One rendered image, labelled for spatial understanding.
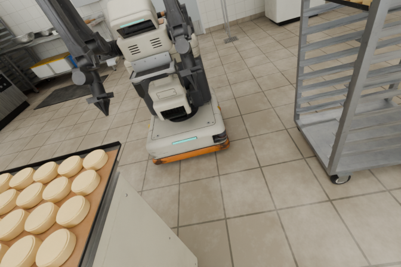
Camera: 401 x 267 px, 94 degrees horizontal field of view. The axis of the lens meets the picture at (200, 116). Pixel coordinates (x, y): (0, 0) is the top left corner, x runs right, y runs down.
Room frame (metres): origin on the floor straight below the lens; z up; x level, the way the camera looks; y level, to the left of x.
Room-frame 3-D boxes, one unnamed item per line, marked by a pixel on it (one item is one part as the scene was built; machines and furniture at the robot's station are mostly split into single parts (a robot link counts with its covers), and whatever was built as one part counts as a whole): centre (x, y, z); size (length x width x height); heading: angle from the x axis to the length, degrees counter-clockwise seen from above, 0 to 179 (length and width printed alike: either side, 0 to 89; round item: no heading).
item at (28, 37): (4.39, 2.72, 0.95); 0.39 x 0.39 x 0.14
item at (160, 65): (1.04, 0.16, 0.77); 0.28 x 0.16 x 0.22; 84
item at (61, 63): (4.36, 2.32, 0.36); 0.46 x 0.38 x 0.26; 172
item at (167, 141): (1.33, 0.13, 0.16); 0.67 x 0.64 x 0.25; 174
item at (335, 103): (0.87, -0.96, 0.24); 0.64 x 0.03 x 0.03; 80
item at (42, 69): (4.41, 2.72, 0.36); 0.46 x 0.38 x 0.26; 170
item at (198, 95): (1.16, 0.09, 0.45); 0.28 x 0.27 x 0.25; 84
